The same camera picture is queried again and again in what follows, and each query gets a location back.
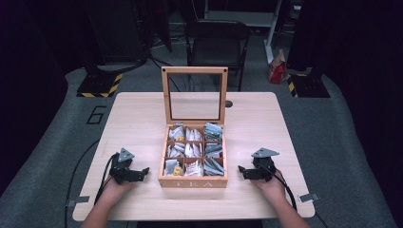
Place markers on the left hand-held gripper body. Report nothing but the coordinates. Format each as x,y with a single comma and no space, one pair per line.
122,166

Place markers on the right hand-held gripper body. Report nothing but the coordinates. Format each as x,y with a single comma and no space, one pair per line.
263,166

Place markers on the person's right hand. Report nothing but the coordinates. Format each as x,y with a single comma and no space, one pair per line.
271,188

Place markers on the person's left hand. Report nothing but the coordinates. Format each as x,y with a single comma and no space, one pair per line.
117,190

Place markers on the yellow tea packet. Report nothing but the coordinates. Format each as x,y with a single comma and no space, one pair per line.
177,171
179,138

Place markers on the pile of green tea packets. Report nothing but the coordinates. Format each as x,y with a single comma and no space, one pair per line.
213,148

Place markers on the pile of white tea packets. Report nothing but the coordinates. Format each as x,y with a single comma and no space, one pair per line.
185,148

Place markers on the wooden tea box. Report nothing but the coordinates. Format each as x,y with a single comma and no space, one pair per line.
193,182

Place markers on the black table grommet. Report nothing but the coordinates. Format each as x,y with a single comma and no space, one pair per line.
229,104

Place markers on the black stand with striped base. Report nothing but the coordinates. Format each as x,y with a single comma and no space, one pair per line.
307,85
101,80

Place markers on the red paper bag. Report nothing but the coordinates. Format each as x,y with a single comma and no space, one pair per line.
277,69

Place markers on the dark curtain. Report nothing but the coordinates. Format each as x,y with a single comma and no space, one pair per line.
28,79
367,79

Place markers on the black folding chair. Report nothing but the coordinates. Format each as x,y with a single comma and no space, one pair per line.
218,41

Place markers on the white desk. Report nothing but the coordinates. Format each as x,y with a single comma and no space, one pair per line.
240,15

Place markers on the grey metal table bracket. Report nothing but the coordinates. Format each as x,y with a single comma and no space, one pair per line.
309,197

